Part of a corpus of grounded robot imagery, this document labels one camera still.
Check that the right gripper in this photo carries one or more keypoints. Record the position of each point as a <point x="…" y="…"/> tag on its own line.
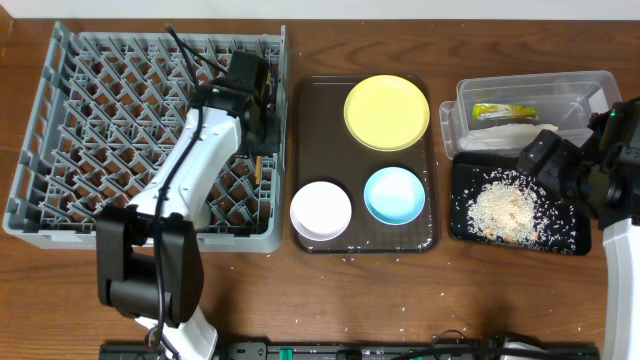
<point x="563" y="151"/>

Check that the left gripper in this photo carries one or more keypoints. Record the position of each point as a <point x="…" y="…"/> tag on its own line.
<point x="267" y="125"/>

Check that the white napkin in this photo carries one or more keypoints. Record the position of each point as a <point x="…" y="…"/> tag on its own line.
<point x="510" y="136"/>

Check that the rice and shell pile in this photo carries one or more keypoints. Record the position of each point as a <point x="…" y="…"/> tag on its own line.
<point x="515" y="210"/>

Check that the green orange snack wrapper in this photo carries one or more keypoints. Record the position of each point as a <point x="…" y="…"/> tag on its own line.
<point x="491" y="111"/>

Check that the white bowl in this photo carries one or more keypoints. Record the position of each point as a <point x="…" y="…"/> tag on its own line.
<point x="320" y="211"/>

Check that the light blue bowl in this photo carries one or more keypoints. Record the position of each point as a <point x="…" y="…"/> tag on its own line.
<point x="394" y="196"/>

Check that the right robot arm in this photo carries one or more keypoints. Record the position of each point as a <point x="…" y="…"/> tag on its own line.
<point x="601" y="177"/>

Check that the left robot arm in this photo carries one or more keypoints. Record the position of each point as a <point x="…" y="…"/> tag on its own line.
<point x="149" y="265"/>

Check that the grey dishwasher rack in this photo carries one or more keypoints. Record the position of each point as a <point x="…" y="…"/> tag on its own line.
<point x="108" y="110"/>

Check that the black rectangular tray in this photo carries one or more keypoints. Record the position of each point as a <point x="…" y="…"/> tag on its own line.
<point x="465" y="230"/>

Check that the clear plastic bin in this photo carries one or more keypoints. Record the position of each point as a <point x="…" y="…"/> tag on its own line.
<point x="566" y="100"/>

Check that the dark brown serving tray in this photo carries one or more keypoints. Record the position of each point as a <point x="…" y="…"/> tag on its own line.
<point x="326" y="151"/>

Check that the yellow plate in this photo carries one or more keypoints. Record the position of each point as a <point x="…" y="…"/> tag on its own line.
<point x="386" y="113"/>

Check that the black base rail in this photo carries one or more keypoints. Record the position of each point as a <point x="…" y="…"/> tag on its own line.
<point x="446" y="346"/>

